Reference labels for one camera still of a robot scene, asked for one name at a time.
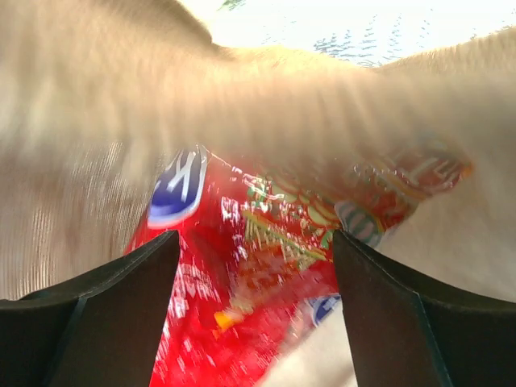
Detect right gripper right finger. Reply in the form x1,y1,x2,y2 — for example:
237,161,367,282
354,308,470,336
333,231,515,387

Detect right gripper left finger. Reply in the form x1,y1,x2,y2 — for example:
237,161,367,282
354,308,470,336
1,231,180,387

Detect red snack bag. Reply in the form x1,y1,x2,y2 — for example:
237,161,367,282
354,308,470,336
130,139,472,386

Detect brown jute tote bag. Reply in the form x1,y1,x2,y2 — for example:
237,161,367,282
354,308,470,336
1,1,515,386

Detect floral table mat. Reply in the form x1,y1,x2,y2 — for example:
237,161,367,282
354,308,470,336
184,0,515,67

